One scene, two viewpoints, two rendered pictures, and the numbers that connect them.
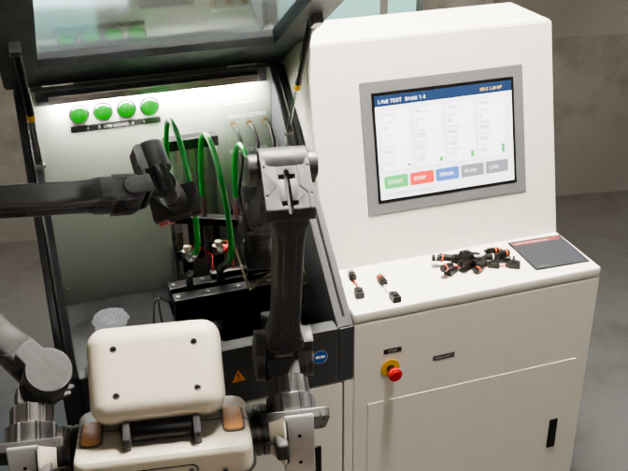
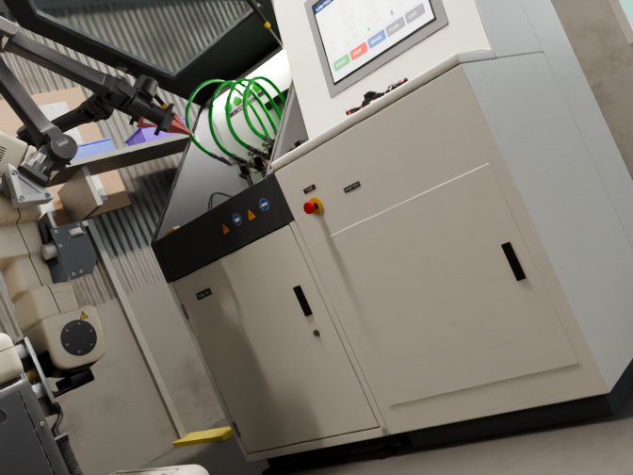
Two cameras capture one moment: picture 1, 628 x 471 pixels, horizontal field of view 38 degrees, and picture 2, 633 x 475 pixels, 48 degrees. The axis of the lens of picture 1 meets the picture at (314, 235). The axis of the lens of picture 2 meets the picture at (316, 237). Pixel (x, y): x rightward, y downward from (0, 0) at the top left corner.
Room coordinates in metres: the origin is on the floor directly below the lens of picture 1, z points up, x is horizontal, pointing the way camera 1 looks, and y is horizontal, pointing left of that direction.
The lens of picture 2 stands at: (0.77, -1.97, 0.67)
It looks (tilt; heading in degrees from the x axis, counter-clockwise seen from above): 1 degrees up; 58
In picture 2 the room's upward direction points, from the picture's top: 24 degrees counter-clockwise
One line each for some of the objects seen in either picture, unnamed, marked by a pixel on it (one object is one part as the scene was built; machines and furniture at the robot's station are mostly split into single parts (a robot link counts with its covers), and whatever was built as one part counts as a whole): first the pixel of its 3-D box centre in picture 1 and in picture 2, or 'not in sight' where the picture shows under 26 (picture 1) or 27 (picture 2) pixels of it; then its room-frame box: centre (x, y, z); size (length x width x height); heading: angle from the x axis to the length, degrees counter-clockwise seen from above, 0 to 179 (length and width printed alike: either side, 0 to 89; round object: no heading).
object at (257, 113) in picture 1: (250, 157); not in sight; (2.34, 0.17, 1.20); 0.13 x 0.03 x 0.31; 108
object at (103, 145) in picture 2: not in sight; (84, 155); (1.95, 1.76, 1.65); 0.28 x 0.19 x 0.09; 9
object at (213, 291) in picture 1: (236, 304); not in sight; (2.06, 0.21, 0.91); 0.34 x 0.10 x 0.15; 108
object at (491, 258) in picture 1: (476, 258); (379, 95); (2.11, -0.43, 1.01); 0.23 x 0.11 x 0.06; 108
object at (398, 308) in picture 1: (463, 274); (375, 114); (2.10, -0.39, 0.96); 0.70 x 0.22 x 0.03; 108
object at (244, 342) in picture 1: (213, 375); (219, 232); (1.79, 0.24, 0.87); 0.62 x 0.04 x 0.16; 108
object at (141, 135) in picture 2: not in sight; (159, 136); (2.42, 1.84, 1.66); 0.33 x 0.23 x 0.11; 9
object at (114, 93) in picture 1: (156, 88); (251, 73); (2.27, 0.40, 1.43); 0.54 x 0.03 x 0.02; 108
